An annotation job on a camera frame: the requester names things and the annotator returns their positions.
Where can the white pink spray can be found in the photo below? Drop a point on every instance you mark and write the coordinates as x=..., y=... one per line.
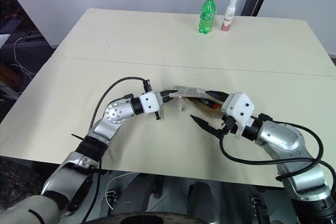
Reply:
x=228, y=16

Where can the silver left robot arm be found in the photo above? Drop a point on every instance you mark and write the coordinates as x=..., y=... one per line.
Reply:
x=115, y=112

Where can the black round disc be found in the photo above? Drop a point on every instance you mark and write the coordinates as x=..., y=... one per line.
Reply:
x=155, y=219

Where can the dark cluttered shelf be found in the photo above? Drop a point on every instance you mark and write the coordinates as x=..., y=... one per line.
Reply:
x=18, y=51

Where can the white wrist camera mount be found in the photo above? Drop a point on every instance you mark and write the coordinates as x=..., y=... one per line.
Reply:
x=149, y=103
x=239, y=108

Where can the beige grid mesh pouch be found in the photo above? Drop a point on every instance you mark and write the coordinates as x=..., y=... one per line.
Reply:
x=195, y=95

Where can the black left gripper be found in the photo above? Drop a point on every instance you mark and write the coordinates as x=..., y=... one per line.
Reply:
x=162, y=100

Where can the green plastic bottle yellow cap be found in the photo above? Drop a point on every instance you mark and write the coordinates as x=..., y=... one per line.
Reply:
x=207, y=15

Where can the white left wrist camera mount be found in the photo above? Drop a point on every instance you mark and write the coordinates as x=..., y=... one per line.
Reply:
x=149, y=103

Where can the dark rounded shape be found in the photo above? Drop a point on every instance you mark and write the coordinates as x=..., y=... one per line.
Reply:
x=139, y=192
x=206, y=203

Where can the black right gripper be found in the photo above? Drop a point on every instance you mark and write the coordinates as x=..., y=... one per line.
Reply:
x=228, y=126

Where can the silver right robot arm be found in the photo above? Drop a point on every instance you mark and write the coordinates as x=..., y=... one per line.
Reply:
x=283, y=137

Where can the red marker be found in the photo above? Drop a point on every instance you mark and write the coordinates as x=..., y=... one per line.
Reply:
x=215, y=106

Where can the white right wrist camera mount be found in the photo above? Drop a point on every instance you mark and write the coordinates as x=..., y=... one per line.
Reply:
x=239, y=108

